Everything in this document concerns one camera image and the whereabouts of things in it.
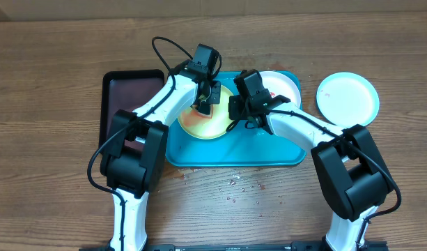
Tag white plate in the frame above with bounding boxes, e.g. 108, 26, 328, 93
260, 70, 302, 107

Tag green and orange sponge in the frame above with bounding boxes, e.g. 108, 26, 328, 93
192, 103, 212, 117

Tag yellow green plate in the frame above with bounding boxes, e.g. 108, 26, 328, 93
178, 86, 233, 139

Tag light blue plate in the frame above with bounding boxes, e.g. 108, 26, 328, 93
316, 72, 380, 128

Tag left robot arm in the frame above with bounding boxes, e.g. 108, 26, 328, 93
95, 44, 222, 251

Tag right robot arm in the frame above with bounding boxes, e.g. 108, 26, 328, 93
228, 70, 402, 250

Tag teal serving tray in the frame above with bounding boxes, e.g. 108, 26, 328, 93
164, 71, 308, 168

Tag black rectangular tray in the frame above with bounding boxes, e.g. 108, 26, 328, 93
98, 69, 164, 146

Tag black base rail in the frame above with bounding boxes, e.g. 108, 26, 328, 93
79, 241, 389, 251

